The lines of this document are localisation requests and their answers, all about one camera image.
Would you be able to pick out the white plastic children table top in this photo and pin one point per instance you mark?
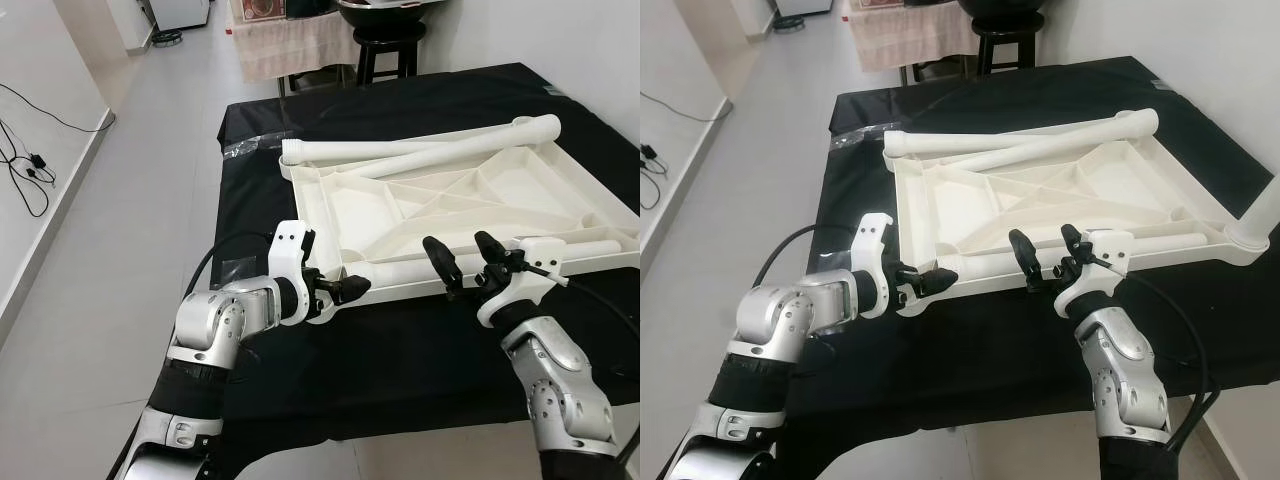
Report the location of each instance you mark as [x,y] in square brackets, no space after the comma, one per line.
[520,195]
[1100,190]

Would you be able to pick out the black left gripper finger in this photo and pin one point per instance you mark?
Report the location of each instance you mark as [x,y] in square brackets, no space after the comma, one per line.
[938,283]
[352,290]

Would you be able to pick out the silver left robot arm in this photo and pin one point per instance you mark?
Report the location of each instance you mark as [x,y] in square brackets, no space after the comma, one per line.
[205,330]
[770,320]

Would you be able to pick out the beige cloth covered table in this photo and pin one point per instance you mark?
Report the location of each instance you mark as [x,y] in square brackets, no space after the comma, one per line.
[290,50]
[910,40]

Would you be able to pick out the black round bowl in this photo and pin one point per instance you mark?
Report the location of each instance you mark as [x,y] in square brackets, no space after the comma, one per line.
[1005,10]
[385,12]

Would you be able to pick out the black round stool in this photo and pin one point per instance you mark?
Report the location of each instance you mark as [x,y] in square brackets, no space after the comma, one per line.
[385,35]
[1010,32]

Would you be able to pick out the black tablecloth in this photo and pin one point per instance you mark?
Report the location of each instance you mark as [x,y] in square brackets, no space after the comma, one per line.
[400,350]
[1000,350]

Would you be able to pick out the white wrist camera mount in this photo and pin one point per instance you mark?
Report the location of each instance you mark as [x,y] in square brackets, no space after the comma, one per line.
[535,255]
[875,235]
[288,245]
[1110,245]

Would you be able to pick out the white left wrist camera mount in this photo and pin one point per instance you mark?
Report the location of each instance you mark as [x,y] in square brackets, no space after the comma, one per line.
[875,235]
[288,245]

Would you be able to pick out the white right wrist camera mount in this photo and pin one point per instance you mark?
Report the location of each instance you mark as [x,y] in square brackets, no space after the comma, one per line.
[535,255]
[1110,245]

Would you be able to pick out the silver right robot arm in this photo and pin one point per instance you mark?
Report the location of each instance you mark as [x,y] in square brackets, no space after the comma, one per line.
[1120,370]
[560,390]

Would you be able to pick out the white appliance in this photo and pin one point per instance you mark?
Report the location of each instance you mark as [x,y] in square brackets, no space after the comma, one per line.
[180,12]
[805,7]

